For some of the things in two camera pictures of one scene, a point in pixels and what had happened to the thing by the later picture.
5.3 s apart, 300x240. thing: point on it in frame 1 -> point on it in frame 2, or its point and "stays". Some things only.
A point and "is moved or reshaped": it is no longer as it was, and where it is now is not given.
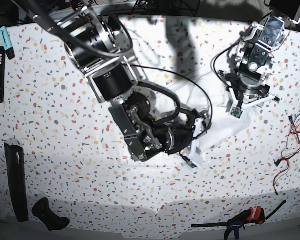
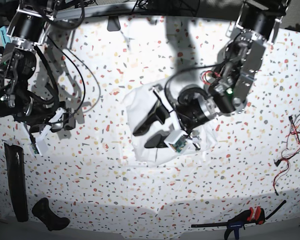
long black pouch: x=15 y=157 stays
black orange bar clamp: x=243 y=218 stays
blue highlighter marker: x=6 y=43 stays
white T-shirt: x=193 y=90 is moved or reshaped
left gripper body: x=181 y=133 -> x=53 y=118
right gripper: x=247 y=86 -> x=193 y=107
